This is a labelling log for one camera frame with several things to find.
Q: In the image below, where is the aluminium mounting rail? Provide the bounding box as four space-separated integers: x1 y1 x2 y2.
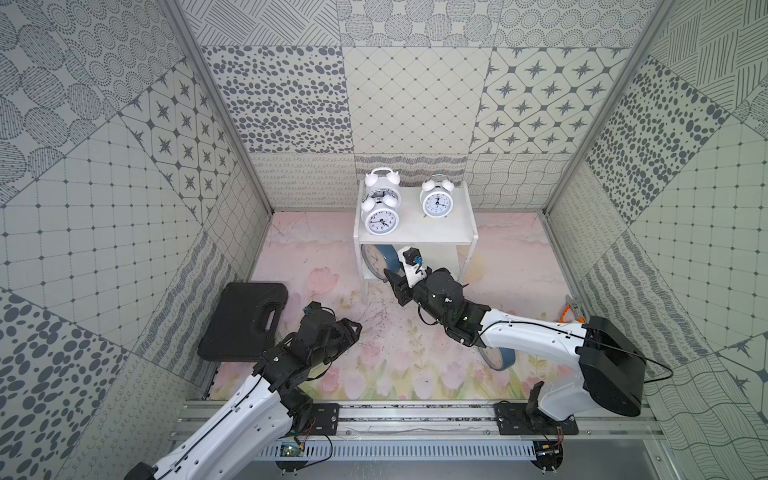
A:
173 398 661 442

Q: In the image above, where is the white two-tier shelf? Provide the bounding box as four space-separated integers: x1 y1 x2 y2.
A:
353 183 479 302

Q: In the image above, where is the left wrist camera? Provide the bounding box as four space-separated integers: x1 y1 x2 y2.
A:
301 302 332 324

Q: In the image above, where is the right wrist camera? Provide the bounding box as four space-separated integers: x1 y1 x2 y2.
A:
398 246 429 288

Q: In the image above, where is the orange white tool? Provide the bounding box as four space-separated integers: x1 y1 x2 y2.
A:
557 295 585 324

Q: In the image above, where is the blue round alarm clock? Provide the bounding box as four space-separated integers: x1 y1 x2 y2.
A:
479 347 516 371
361 244 402 282

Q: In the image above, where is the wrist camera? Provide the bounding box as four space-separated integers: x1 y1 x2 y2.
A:
398 246 429 288
301 302 332 324

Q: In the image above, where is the white twin-bell alarm clock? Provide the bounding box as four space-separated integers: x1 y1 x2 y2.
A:
420 174 455 219
361 194 400 236
363 167 401 203

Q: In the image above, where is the perforated cable duct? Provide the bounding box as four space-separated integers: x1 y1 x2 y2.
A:
253 440 536 462

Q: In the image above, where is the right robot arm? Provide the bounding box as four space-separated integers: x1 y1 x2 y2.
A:
384 268 647 422

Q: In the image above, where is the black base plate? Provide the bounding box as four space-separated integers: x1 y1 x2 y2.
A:
493 401 579 437
294 403 340 436

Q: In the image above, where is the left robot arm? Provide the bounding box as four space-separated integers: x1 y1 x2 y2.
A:
125 302 363 479

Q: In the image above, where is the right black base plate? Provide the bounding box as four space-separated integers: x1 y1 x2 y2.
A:
493 401 579 437

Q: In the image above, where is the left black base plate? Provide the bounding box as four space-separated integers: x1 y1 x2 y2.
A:
294 403 340 436

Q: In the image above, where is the black pad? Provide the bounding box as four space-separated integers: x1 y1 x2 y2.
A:
197 282 289 363

